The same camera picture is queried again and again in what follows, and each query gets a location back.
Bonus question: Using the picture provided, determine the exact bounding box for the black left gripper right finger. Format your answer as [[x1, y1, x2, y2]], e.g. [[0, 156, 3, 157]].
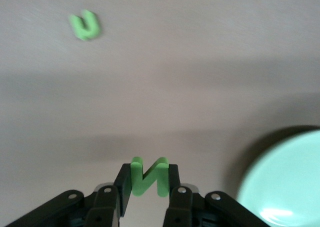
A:
[[162, 163, 273, 227]]

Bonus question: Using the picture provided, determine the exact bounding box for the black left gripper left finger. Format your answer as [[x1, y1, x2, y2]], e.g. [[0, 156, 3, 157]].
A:
[[4, 163, 133, 227]]

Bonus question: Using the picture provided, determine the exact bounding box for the green foam letter N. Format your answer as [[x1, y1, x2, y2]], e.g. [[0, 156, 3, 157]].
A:
[[130, 156, 170, 198]]

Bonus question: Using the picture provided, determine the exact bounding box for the green foam letter u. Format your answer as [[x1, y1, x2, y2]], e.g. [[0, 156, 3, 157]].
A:
[[68, 8, 103, 42]]

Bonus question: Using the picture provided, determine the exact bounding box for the green plate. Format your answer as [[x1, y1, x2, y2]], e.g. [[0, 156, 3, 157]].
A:
[[236, 129, 320, 227]]

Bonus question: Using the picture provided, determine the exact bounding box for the brown table mat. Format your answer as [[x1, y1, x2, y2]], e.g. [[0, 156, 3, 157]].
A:
[[0, 0, 320, 227]]

